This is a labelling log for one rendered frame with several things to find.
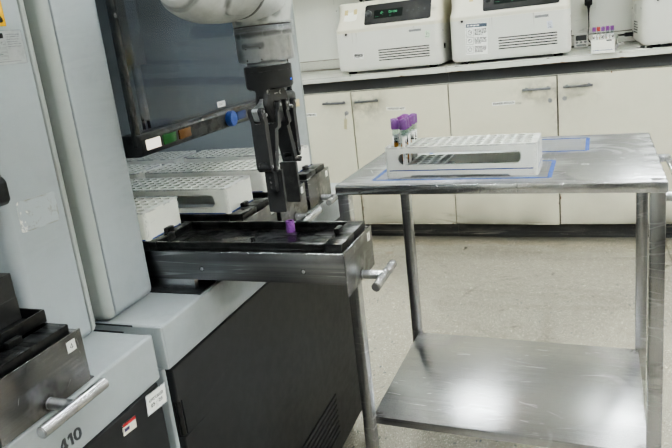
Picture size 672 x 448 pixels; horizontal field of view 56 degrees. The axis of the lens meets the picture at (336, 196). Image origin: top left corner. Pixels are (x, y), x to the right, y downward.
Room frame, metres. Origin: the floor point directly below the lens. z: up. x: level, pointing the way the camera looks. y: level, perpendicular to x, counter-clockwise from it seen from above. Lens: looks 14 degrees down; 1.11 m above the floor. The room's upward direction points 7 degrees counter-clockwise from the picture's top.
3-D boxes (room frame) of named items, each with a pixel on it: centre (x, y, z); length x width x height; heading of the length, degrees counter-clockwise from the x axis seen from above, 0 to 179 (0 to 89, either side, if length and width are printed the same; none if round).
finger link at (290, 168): (1.05, 0.07, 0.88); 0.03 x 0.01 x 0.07; 69
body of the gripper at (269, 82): (1.02, 0.08, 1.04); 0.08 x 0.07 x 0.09; 159
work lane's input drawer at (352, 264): (1.05, 0.27, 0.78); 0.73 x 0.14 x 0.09; 68
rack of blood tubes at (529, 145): (1.25, -0.26, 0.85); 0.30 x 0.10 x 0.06; 66
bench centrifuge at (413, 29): (3.55, -0.47, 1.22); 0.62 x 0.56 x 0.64; 157
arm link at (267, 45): (1.02, 0.08, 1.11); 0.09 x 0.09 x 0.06
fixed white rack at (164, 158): (1.63, 0.50, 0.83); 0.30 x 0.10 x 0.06; 68
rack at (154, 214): (1.11, 0.44, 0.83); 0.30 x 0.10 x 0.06; 68
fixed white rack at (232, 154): (1.51, 0.21, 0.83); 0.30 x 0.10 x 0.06; 68
